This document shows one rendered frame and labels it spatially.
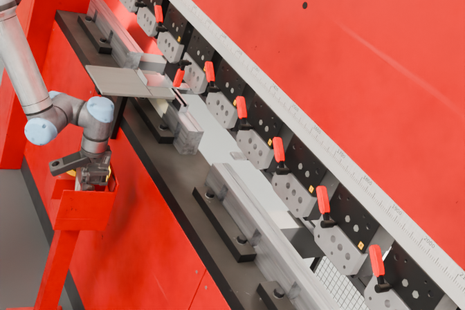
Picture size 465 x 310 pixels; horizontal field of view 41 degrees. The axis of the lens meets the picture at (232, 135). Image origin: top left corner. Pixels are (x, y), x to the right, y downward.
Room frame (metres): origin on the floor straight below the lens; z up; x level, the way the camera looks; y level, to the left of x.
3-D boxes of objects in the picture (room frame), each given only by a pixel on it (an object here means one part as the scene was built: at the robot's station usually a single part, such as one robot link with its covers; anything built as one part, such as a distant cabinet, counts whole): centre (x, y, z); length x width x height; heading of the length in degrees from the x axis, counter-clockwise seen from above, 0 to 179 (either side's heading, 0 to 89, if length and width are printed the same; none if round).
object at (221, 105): (1.71, 0.04, 1.18); 0.15 x 0.09 x 0.17; 39
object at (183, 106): (1.98, 0.25, 0.98); 0.20 x 0.03 x 0.03; 39
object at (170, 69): (2.01, 0.27, 1.05); 0.10 x 0.02 x 0.10; 39
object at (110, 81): (1.91, 0.39, 1.00); 0.26 x 0.18 x 0.01; 129
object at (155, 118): (1.94, 0.29, 0.89); 0.30 x 0.05 x 0.03; 39
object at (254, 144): (1.56, -0.09, 1.18); 0.15 x 0.09 x 0.17; 39
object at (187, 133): (1.96, 0.24, 0.92); 0.39 x 0.06 x 0.10; 39
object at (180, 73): (1.84, 0.22, 1.12); 0.04 x 0.02 x 0.10; 129
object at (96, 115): (1.54, 0.37, 1.03); 0.09 x 0.08 x 0.11; 90
